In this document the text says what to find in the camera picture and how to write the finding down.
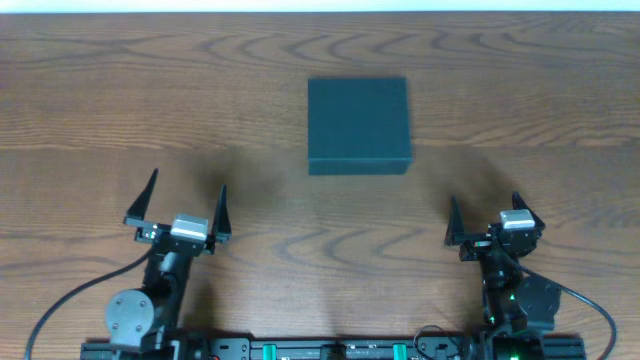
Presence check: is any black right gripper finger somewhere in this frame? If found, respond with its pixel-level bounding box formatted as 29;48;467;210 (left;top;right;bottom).
444;196;465;246
511;191;546;231

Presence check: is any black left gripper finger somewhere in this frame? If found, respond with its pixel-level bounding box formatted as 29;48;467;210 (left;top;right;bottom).
125;169;158;221
212;185;232;238

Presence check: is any dark green box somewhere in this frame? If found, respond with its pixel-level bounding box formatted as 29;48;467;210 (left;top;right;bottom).
308;77;413;175

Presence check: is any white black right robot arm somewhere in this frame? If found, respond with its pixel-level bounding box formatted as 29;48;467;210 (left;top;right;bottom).
444;192;561;359

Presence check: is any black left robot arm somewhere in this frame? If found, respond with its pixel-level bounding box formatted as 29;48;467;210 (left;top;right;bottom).
105;171;232;356

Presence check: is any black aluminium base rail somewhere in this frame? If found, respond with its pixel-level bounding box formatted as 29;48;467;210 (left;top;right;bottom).
79;335;586;360

